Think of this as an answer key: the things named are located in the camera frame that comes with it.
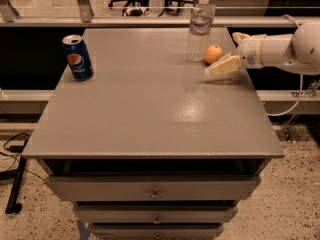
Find black metal stand leg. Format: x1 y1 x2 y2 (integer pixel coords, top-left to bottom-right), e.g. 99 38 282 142
5 157 26 214

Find middle grey drawer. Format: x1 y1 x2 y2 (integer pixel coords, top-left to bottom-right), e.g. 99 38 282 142
73 202 238 224

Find top grey drawer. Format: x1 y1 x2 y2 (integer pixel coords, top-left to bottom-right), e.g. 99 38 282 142
46 175 261 202

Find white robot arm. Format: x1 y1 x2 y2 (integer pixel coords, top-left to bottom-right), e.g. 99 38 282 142
204 22 320 80

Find grey drawer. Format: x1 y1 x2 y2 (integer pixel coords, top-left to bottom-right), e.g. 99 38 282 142
46 175 261 202
73 202 238 224
91 224 224 240

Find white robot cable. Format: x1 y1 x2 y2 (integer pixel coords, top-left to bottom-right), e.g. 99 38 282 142
266 13 306 118

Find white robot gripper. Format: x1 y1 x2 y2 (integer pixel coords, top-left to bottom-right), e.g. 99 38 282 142
204 32 267 77

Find blue Pepsi can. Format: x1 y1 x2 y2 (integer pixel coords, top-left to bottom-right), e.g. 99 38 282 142
62 34 94 80

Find black floor cable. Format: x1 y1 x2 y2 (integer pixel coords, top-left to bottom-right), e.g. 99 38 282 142
0 132 46 182

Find bottom grey drawer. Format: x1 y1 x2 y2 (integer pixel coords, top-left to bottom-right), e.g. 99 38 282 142
91 224 224 240

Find grey drawer cabinet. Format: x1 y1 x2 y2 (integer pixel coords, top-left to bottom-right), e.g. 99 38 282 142
21 27 286 240

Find clear plastic water bottle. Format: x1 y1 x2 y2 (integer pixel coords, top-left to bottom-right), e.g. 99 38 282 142
187 0 213 62

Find orange fruit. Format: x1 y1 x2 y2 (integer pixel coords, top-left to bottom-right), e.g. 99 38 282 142
205 45 223 64

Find black office chair base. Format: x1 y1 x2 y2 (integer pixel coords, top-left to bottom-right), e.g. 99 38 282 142
108 0 193 17

